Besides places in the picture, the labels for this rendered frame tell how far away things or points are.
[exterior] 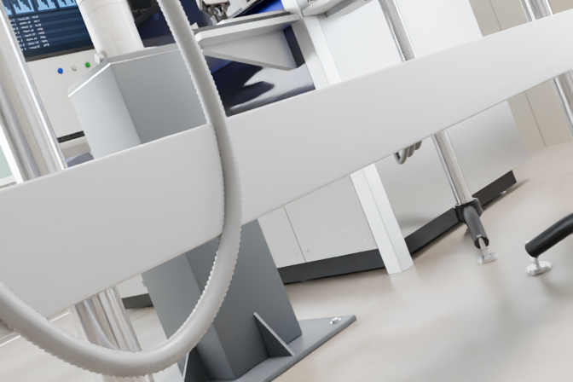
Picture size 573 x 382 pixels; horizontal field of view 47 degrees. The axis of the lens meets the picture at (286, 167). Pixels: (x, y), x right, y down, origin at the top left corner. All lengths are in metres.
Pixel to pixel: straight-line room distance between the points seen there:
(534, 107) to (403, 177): 1.65
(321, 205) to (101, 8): 0.97
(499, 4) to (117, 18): 2.42
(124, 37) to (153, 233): 1.17
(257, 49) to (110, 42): 0.50
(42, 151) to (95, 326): 0.17
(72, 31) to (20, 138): 2.21
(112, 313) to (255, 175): 0.23
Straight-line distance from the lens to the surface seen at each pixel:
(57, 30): 2.85
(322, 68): 2.11
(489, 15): 3.81
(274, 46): 2.14
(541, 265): 1.72
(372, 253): 2.27
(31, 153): 0.67
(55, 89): 2.76
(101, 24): 1.82
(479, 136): 2.68
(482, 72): 1.20
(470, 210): 2.06
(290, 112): 0.83
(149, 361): 0.65
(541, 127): 3.79
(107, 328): 0.67
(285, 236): 2.45
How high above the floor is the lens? 0.49
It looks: 1 degrees down
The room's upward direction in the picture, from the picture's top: 22 degrees counter-clockwise
